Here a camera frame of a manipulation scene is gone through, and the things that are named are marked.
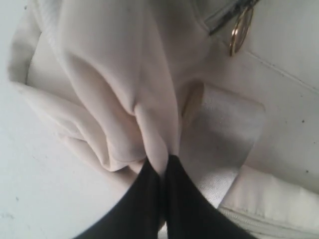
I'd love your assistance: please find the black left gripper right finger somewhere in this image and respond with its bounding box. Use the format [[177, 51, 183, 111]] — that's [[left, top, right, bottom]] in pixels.
[[165, 155, 254, 239]]

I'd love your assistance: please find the cream white duffel bag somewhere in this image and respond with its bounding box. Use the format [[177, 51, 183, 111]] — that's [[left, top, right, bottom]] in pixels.
[[8, 0, 319, 239]]

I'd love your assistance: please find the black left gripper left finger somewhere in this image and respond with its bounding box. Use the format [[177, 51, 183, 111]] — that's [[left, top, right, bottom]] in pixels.
[[76, 160, 161, 239]]

